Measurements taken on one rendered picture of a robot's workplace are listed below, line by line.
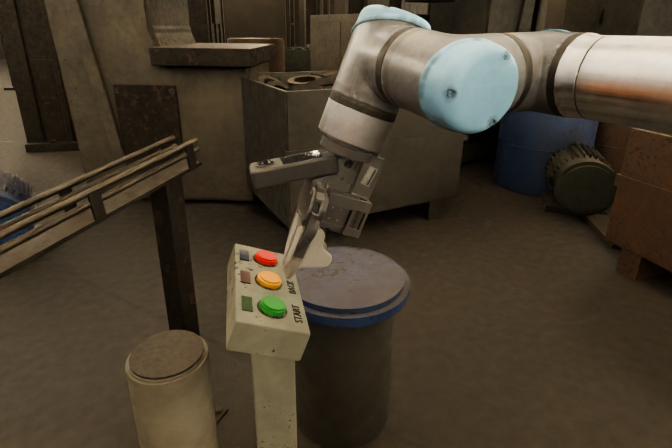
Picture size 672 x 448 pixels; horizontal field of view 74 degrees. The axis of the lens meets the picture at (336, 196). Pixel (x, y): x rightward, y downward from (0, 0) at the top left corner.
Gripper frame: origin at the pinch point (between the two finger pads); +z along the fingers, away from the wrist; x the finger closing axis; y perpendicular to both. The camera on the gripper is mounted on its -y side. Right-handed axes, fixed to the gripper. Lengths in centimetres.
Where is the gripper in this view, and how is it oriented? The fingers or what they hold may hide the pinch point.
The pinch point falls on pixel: (285, 268)
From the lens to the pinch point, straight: 65.3
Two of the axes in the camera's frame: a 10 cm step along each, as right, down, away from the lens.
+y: 9.1, 2.6, 3.2
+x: -2.1, -3.5, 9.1
